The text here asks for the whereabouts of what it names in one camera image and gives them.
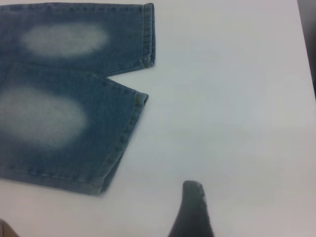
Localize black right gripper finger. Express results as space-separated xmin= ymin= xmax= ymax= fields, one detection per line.
xmin=167 ymin=180 xmax=215 ymax=237

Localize blue faded denim pants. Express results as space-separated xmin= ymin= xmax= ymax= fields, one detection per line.
xmin=0 ymin=2 xmax=157 ymax=197

